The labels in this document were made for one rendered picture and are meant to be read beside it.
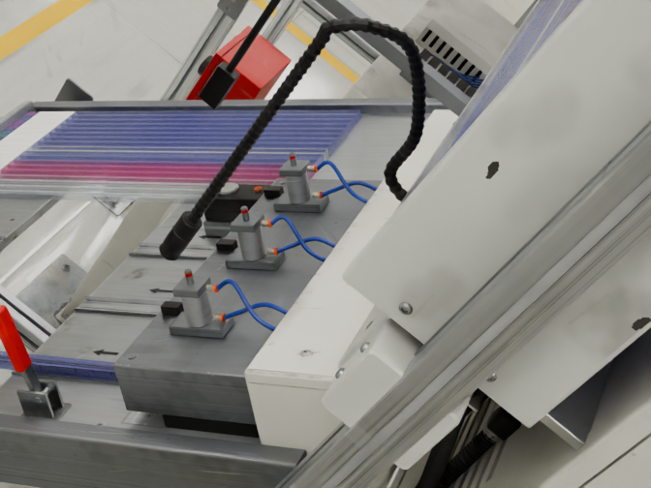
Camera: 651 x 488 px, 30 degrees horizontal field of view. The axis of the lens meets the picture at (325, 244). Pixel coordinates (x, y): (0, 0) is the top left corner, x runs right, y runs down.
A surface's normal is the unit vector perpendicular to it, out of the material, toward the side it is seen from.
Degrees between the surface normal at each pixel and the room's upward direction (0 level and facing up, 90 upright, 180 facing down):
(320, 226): 44
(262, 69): 0
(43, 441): 90
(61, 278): 0
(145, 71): 0
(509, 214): 90
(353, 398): 90
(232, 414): 90
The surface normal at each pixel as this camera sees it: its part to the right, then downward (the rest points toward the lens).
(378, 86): 0.51, -0.60
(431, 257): -0.37, 0.49
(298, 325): -0.17, -0.87
